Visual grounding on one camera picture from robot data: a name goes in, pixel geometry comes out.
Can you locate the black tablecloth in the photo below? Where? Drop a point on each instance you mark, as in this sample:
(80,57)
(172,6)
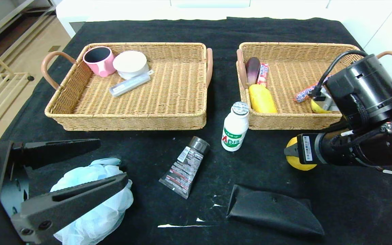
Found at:
(223,30)

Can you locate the red candy packet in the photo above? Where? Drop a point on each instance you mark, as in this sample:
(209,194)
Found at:
(262,75)

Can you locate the wicker basket holding food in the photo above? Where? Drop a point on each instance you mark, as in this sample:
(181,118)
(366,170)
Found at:
(284,54)

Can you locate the yellow pear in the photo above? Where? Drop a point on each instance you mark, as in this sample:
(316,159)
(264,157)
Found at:
(303,166)

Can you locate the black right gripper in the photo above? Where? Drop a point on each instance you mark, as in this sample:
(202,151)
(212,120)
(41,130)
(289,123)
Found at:
(306,148)

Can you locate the yellow lemon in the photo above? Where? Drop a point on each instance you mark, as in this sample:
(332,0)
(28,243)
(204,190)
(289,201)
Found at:
(320,108)

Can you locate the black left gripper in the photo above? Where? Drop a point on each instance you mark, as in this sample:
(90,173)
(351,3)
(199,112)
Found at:
(4,185)

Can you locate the wicker basket holding household items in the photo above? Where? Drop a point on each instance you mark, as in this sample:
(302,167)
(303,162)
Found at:
(168,95)

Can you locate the purple eggplant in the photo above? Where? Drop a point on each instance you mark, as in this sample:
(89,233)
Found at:
(252,69)

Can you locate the grey translucent toothbrush case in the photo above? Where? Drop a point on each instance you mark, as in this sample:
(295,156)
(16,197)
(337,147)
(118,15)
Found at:
(129,84)

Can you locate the grey metal shelf frame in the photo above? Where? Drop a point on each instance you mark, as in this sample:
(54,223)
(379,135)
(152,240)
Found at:
(2,20)

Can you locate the black leather pouch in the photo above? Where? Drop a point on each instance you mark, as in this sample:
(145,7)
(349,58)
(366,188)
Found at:
(274,211)

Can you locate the long yellow mango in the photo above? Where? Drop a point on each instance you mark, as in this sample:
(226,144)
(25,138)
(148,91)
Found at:
(262,100)

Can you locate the white round bowl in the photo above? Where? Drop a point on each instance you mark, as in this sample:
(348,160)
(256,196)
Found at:
(130,64)

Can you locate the red blue wrapped sausage stick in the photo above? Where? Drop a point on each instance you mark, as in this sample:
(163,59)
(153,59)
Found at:
(305,93)

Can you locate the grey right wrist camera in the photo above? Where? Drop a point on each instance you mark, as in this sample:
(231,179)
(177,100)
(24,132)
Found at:
(327,100)

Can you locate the light blue bath loofah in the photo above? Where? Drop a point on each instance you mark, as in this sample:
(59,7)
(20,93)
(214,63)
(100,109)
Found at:
(97,221)

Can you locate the white milk drink bottle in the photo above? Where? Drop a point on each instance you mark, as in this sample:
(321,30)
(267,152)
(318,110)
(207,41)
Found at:
(235,131)

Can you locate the pink plastic cup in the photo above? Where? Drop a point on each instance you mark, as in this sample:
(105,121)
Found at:
(104,67)

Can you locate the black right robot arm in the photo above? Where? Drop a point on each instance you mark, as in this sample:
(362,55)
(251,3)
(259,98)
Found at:
(362,85)

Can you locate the black cleanser tube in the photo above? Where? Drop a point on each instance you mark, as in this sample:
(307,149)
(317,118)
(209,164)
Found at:
(184,168)

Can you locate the white cabinet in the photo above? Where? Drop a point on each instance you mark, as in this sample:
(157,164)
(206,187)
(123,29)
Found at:
(390,30)

